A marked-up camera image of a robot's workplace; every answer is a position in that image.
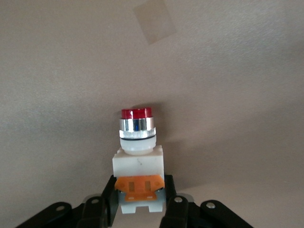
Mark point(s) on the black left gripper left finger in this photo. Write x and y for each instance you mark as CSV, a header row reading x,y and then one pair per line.
x,y
95,213

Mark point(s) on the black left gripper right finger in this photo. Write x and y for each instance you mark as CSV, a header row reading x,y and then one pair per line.
x,y
177,213

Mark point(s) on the red push button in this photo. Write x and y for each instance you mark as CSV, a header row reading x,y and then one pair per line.
x,y
137,164

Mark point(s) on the clear tape patch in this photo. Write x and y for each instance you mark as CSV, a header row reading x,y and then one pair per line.
x,y
154,21

